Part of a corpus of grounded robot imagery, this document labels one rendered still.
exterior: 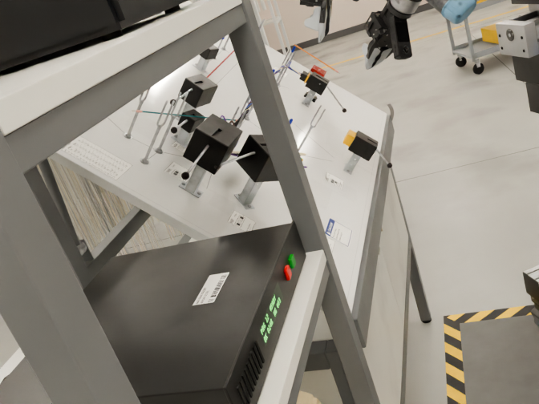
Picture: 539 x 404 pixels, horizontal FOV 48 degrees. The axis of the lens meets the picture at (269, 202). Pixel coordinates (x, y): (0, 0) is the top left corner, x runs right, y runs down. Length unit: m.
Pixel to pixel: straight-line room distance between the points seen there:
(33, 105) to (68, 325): 0.14
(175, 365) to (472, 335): 1.84
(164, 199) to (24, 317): 0.75
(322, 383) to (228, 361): 0.58
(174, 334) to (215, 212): 0.45
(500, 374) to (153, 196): 1.48
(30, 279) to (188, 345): 0.36
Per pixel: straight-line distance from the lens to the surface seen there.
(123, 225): 1.57
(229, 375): 0.63
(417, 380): 2.28
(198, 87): 1.32
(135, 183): 1.12
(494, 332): 2.42
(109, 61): 0.49
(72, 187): 2.86
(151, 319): 0.79
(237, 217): 1.16
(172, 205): 1.11
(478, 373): 2.26
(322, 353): 1.17
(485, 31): 5.95
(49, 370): 0.41
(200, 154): 1.05
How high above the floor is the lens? 1.48
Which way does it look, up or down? 21 degrees down
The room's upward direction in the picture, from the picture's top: 19 degrees counter-clockwise
